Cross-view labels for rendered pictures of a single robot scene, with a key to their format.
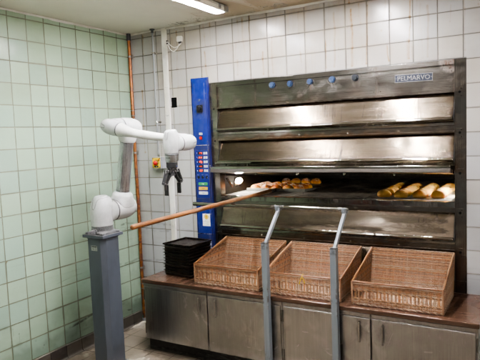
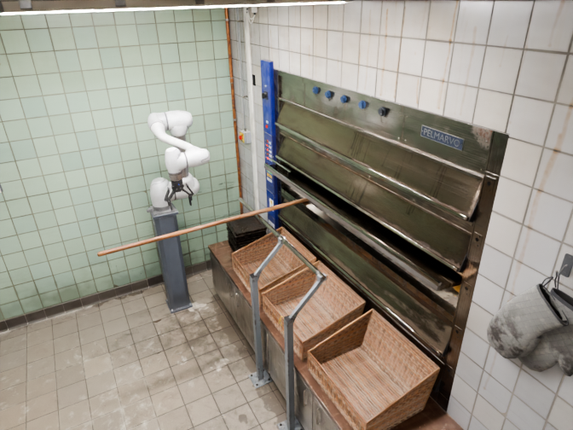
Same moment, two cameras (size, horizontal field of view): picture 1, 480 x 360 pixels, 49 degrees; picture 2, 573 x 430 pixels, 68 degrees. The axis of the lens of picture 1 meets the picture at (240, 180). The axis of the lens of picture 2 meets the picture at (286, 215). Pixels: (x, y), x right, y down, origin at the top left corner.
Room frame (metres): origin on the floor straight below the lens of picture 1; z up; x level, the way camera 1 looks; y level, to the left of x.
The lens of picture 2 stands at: (1.59, -1.56, 2.58)
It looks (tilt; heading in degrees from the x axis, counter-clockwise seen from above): 27 degrees down; 32
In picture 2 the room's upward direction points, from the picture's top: 1 degrees counter-clockwise
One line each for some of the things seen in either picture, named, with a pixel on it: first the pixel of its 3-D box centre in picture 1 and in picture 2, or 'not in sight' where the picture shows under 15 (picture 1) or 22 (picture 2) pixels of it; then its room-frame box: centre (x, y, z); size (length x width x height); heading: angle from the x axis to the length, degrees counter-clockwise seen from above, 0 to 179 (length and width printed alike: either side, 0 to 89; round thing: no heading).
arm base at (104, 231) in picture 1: (100, 229); (159, 206); (3.74, 1.02, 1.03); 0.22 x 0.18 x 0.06; 149
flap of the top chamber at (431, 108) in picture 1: (322, 113); (350, 143); (3.83, -0.62, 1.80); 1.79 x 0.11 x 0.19; 60
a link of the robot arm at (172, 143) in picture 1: (172, 141); (175, 159); (3.44, 0.43, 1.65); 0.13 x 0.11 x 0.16; 147
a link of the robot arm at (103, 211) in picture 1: (102, 210); (161, 191); (3.77, 1.01, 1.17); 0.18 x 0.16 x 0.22; 147
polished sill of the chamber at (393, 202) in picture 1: (325, 201); (349, 237); (3.85, -0.63, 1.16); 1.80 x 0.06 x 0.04; 60
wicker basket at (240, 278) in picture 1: (241, 261); (272, 263); (3.89, 0.02, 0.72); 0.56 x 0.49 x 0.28; 59
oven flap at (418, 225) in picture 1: (324, 220); (344, 256); (3.83, -0.62, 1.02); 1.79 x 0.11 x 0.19; 60
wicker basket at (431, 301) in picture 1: (403, 277); (368, 368); (3.28, -1.03, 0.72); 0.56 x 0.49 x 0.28; 60
